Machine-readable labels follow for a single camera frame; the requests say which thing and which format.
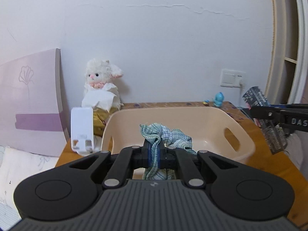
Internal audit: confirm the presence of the green white cloth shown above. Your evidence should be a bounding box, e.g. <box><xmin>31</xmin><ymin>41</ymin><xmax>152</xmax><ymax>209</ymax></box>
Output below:
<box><xmin>140</xmin><ymin>123</ymin><xmax>197</xmax><ymax>180</ymax></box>

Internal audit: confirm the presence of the grey clothing pile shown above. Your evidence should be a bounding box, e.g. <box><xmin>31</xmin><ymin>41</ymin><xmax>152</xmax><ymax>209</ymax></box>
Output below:
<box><xmin>284</xmin><ymin>131</ymin><xmax>308</xmax><ymax>179</ymax></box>

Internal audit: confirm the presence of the beige plastic storage bin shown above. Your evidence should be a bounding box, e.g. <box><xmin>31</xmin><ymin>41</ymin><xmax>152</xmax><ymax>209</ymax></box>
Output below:
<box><xmin>101</xmin><ymin>106</ymin><xmax>255</xmax><ymax>163</ymax></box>

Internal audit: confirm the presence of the blue penguin figurine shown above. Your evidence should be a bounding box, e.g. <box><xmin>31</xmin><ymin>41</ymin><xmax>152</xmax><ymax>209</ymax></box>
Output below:
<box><xmin>213</xmin><ymin>92</ymin><xmax>224</xmax><ymax>107</ymax></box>

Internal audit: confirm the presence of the white phone stand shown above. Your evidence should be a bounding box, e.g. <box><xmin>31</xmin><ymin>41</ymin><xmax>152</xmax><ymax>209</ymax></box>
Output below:
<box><xmin>70</xmin><ymin>107</ymin><xmax>94</xmax><ymax>157</ymax></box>

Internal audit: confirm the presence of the small mushroom figurine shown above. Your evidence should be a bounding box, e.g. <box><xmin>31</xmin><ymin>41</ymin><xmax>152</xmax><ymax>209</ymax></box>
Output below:
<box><xmin>203</xmin><ymin>100</ymin><xmax>209</xmax><ymax>106</ymax></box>

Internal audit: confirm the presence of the white plush lamb toy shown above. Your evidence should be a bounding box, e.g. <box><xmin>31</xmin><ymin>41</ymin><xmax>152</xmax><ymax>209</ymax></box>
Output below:
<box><xmin>81</xmin><ymin>59</ymin><xmax>123</xmax><ymax>112</ymax></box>

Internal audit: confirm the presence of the pink purple headboard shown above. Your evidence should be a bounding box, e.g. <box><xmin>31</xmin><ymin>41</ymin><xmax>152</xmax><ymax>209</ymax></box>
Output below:
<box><xmin>1</xmin><ymin>49</ymin><xmax>68</xmax><ymax>157</ymax></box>

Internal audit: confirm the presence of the white pillow bedding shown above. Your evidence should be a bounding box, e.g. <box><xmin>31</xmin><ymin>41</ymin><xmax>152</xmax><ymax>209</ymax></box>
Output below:
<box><xmin>1</xmin><ymin>146</ymin><xmax>58</xmax><ymax>230</ymax></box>

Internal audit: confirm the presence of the cream wardrobe frame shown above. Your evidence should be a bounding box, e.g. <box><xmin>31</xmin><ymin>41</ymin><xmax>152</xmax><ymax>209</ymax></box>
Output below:
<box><xmin>265</xmin><ymin>0</ymin><xmax>307</xmax><ymax>104</ymax></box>

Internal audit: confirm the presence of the white wall switch socket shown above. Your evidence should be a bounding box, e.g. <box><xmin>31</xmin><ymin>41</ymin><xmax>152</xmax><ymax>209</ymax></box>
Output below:
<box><xmin>220</xmin><ymin>69</ymin><xmax>246</xmax><ymax>88</ymax></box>

